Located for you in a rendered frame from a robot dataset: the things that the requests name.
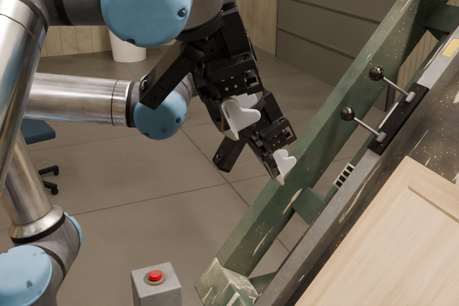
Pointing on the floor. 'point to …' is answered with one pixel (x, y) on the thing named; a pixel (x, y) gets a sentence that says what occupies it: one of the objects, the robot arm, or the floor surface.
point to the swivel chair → (38, 131)
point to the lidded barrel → (126, 50)
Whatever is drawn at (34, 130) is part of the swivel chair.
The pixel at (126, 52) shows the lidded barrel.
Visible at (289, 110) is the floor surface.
